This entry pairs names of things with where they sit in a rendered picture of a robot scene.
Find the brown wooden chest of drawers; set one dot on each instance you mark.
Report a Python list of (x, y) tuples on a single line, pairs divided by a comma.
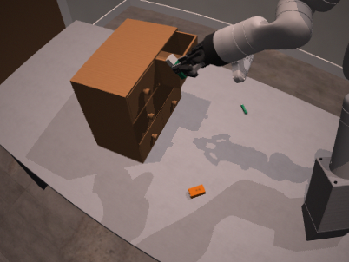
[(105, 80)]

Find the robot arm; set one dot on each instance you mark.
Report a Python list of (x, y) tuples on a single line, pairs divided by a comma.
[(292, 29)]

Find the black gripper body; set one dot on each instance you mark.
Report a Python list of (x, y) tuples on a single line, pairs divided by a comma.
[(209, 55)]

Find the dark brown drawer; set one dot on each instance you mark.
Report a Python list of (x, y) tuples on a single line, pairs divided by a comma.
[(170, 104), (151, 136), (147, 115), (147, 84), (164, 92), (178, 46)]

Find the green rectangular block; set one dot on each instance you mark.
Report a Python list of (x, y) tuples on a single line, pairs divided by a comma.
[(171, 61)]

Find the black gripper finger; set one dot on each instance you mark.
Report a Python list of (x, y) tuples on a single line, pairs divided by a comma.
[(196, 47), (190, 70)]

